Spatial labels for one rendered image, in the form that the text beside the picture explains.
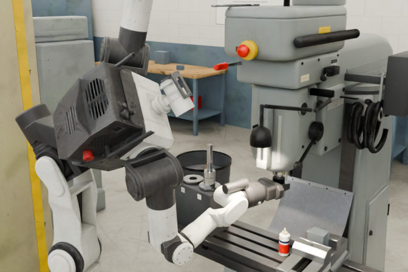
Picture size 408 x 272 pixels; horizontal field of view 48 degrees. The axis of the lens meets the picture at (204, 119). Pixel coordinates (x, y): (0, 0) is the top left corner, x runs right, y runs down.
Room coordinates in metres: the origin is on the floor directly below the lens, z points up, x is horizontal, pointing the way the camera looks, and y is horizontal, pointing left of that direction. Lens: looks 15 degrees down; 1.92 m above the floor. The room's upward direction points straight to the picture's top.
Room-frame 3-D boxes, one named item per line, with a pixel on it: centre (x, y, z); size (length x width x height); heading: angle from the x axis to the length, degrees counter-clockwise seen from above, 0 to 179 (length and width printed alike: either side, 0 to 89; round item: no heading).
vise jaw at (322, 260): (1.46, -0.38, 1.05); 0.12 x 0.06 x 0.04; 53
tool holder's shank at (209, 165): (1.79, -0.02, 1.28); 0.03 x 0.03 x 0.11
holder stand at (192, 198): (1.82, 0.01, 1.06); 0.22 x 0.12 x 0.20; 45
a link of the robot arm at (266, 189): (1.56, -0.21, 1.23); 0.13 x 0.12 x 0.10; 36
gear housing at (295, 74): (1.64, -0.31, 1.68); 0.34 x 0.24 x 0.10; 141
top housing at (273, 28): (1.62, -0.29, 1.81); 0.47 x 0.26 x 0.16; 141
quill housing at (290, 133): (1.61, -0.28, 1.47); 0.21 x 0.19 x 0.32; 51
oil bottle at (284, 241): (1.58, -0.31, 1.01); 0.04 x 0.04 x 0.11
